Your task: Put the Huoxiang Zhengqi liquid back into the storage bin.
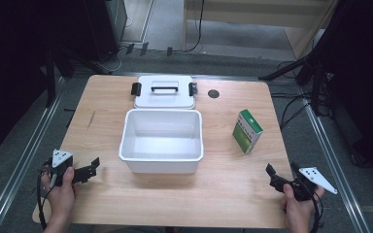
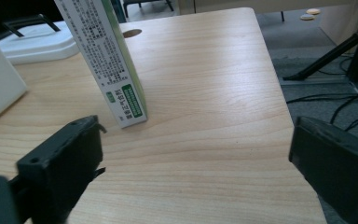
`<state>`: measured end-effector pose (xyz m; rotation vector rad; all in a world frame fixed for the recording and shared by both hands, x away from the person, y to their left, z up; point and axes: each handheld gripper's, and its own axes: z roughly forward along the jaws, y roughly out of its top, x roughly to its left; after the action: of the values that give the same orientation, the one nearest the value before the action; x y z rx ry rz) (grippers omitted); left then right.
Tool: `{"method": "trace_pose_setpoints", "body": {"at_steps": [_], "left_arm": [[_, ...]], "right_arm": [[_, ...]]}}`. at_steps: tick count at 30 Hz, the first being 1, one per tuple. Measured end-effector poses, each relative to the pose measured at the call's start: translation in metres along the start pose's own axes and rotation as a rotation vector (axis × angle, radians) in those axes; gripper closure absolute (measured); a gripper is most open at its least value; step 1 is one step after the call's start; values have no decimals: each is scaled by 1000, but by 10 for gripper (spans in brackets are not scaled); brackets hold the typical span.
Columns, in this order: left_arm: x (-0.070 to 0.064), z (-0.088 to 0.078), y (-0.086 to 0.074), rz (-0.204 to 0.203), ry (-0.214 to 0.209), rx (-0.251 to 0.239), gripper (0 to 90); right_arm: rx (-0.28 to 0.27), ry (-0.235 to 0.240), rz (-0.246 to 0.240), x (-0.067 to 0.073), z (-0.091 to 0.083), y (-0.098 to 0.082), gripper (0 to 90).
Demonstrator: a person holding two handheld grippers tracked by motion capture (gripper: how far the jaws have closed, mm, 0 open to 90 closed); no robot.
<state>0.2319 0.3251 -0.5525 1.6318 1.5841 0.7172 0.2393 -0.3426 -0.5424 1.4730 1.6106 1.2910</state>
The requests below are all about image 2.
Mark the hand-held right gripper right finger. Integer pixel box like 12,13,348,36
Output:
288,116,358,224

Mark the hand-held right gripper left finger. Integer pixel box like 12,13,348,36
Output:
16,115,107,224

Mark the white and green medicine box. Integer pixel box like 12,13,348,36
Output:
53,0,148,130

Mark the black tripod stand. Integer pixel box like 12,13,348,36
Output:
282,3,358,84

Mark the white plastic tray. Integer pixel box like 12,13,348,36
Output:
0,21,81,65

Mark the black metal stand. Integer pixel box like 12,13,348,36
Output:
0,13,62,42

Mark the black chair base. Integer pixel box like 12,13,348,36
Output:
122,0,175,19

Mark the black cable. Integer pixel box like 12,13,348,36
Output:
329,92,358,133
286,90,358,105

